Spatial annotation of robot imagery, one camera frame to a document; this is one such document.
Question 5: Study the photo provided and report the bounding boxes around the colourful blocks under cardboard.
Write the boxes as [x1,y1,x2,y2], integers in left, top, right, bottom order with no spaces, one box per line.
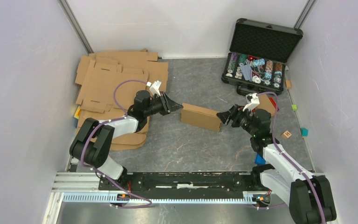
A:
[74,106,81,128]

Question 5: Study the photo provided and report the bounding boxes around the brown cardboard box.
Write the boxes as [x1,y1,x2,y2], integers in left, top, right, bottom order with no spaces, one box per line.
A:
[255,94,276,116]
[180,103,221,132]

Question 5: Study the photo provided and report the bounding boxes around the wooden letter cube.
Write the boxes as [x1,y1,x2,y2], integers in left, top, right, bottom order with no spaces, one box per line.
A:
[281,130,292,140]

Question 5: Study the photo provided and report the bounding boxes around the red flat block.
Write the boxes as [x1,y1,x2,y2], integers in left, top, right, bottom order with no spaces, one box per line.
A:
[268,97,279,114]

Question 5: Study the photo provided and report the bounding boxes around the small wooden block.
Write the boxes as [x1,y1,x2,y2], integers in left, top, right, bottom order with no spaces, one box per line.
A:
[285,80,292,89]

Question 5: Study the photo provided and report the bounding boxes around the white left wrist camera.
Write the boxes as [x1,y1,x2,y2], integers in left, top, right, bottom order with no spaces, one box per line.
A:
[146,80,162,97]

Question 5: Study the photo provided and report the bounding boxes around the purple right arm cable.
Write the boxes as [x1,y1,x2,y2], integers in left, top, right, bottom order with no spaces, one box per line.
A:
[257,91,327,224]

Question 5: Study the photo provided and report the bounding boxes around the blue block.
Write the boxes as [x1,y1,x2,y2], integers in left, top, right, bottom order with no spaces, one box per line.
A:
[255,154,266,165]

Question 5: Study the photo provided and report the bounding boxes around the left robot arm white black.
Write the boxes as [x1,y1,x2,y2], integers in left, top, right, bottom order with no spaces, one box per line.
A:
[69,90,183,190]

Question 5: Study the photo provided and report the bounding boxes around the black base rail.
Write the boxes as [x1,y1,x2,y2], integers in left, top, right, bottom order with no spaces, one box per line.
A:
[98,171,268,201]

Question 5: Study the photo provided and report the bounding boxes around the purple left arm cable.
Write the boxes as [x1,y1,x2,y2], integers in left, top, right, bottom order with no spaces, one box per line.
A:
[79,79,152,209]

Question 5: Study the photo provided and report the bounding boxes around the black poker chip case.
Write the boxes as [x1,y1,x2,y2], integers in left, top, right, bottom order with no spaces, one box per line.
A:
[221,18,303,95]

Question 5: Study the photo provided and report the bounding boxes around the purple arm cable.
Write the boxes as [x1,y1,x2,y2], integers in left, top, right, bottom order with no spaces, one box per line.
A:
[257,91,327,224]
[79,79,152,209]

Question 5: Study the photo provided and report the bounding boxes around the stack of flat cardboard sheets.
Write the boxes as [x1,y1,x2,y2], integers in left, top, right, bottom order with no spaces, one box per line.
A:
[74,48,169,152]

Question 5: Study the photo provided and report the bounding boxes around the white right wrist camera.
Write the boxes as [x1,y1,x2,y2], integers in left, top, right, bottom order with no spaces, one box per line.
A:
[242,93,260,112]

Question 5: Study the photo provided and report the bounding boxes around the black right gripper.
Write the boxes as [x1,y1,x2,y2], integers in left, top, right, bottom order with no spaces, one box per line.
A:
[216,105,257,137]

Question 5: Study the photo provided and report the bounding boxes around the teal cube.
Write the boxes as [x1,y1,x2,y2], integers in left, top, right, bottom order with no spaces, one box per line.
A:
[300,127,309,137]

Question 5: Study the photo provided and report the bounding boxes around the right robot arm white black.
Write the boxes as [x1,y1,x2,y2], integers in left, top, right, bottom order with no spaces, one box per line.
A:
[217,105,337,224]

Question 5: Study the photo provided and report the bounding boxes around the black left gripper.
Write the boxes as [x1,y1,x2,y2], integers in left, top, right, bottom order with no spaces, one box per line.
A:
[144,92,183,117]

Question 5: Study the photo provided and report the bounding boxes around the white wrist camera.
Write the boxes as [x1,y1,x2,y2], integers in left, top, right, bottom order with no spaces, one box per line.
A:
[146,80,162,97]
[242,93,260,112]

